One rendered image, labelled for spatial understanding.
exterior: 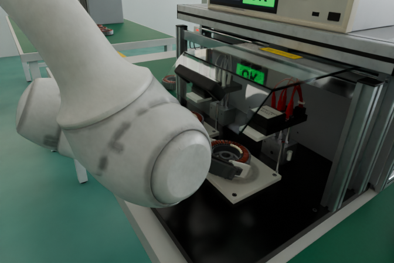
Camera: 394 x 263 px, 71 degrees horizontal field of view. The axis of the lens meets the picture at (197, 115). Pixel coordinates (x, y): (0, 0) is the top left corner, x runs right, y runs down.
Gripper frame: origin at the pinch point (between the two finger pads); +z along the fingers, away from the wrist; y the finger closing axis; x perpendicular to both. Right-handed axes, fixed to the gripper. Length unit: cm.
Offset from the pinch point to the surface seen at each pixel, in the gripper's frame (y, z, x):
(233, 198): 7.1, 0.5, -6.2
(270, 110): 0.0, 7.0, 14.0
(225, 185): 3.1, 1.3, -5.7
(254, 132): 0.8, 4.3, 7.7
